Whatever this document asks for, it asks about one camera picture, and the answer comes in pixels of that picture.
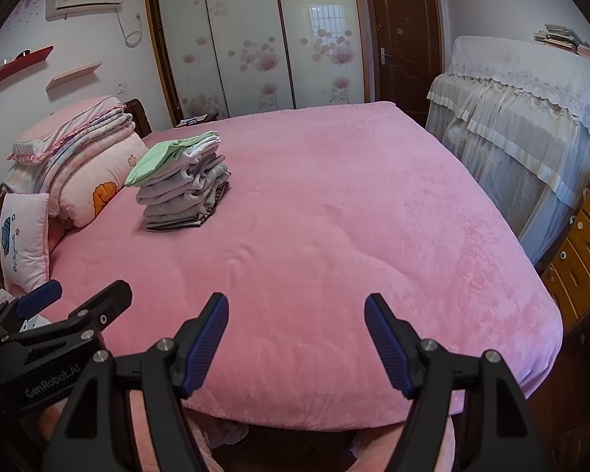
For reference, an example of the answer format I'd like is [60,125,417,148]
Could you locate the white air conditioner cord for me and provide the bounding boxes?
[117,10,143,49]

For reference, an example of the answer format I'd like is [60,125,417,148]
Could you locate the pink bed blanket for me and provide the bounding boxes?
[44,101,564,426]

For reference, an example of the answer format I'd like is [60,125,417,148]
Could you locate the stack of folded clothes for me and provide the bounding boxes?
[136,138,232,233]

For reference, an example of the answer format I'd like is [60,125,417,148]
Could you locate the floral sliding door wardrobe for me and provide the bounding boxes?
[144,0,369,126]

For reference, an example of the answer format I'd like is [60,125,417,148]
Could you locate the lavender bed sheet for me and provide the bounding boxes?
[199,415,369,453]

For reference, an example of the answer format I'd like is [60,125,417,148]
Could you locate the brown wooden door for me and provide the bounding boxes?
[363,0,443,119]

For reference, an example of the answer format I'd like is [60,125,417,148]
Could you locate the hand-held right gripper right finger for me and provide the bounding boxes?
[365,293,551,472]

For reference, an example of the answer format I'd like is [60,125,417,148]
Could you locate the folded quilts and pillows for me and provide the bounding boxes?
[10,113,151,229]

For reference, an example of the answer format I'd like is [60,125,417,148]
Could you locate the red wall shelf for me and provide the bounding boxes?
[0,45,55,86]

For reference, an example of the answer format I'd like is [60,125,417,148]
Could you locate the small pink square pillow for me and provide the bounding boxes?
[0,192,51,296]

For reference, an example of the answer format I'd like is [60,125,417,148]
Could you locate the person's right leg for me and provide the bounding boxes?
[349,415,458,472]

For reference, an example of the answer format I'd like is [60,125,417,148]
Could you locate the wooden drawer cabinet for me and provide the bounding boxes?
[541,170,590,330]

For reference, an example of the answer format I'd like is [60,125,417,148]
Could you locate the pink ruffled pillow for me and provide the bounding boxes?
[7,97,133,164]

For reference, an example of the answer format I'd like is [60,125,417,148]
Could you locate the dark nightstand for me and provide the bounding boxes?
[177,113,219,129]

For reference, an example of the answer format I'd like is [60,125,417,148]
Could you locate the person's leg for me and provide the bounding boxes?
[349,415,458,472]
[34,388,217,472]

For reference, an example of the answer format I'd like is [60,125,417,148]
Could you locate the stack of books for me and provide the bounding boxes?
[533,24,590,67]

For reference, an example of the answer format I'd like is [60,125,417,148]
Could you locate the light wooden wall shelf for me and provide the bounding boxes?
[46,62,103,92]

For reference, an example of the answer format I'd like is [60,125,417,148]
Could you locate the person's left leg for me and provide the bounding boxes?
[34,388,217,472]

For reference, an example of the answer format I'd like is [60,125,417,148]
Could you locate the lace covered piano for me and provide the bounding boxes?
[425,35,590,266]

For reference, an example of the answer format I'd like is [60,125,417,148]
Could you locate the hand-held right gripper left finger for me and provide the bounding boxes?
[42,292,228,472]

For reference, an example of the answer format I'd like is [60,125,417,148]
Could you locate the green t-shirt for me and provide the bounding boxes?
[124,131,220,188]

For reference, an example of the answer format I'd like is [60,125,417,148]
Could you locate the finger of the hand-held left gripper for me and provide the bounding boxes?
[64,280,133,342]
[0,279,63,337]

